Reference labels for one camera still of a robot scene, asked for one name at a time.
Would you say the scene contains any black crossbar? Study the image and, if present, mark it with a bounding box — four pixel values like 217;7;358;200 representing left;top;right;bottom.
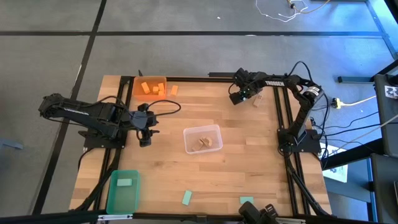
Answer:
0;210;398;224

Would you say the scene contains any teal plastic bin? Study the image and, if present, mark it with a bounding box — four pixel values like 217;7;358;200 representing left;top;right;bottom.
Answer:
106;169;141;215

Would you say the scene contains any dark grey cabinet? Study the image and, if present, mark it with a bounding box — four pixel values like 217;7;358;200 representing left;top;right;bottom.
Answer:
369;58;398;224

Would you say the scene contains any silver metal bracket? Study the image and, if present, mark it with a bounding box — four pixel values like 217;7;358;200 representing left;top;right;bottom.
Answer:
277;217;307;224
98;213;134;222

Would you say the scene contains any black aluminium table frame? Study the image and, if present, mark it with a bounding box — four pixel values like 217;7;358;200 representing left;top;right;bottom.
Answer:
73;74;332;218

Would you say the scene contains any blue metal floor bar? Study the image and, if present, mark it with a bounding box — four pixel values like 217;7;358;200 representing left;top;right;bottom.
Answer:
337;75;376;83

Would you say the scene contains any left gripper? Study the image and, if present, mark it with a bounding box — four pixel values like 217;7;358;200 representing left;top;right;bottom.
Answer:
129;104;160;147

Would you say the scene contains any pale yellow power cable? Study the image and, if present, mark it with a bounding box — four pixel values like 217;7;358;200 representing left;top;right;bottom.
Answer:
340;95;377;107

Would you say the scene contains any orange plastic bin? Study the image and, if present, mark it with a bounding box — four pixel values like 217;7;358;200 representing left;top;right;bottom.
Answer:
132;76;168;101

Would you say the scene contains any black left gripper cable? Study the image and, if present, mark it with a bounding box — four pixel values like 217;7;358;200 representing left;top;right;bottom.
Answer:
146;99;182;118

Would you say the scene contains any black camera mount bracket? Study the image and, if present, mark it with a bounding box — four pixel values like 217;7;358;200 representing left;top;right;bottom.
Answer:
208;71;238;78

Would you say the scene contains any white floor cable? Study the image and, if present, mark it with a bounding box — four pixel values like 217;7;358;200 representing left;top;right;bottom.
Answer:
255;0;309;23

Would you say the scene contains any blue tape strip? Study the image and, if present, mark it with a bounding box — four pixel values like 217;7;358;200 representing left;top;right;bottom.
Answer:
0;139;25;151

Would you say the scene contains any white paper sheet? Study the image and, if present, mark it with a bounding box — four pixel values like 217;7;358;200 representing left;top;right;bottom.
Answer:
322;164;348;184

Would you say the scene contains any clear plastic bin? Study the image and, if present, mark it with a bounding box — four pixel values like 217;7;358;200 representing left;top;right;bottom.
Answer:
182;124;224;155

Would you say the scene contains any black white marker tag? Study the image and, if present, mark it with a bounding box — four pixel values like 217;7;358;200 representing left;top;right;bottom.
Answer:
384;85;398;100

